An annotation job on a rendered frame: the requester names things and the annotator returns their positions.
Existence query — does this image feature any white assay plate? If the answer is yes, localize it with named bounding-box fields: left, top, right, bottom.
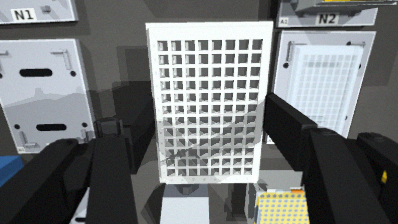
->
left=146, top=21, right=273, bottom=184
left=285, top=45, right=364, bottom=135

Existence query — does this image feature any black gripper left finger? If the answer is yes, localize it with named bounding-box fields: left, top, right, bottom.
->
left=0, top=94, right=156, bottom=224

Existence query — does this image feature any blue open bin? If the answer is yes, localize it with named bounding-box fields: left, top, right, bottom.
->
left=0, top=156, right=24, bottom=187

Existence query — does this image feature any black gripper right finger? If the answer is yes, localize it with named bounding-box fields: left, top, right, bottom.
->
left=263, top=92, right=398, bottom=224

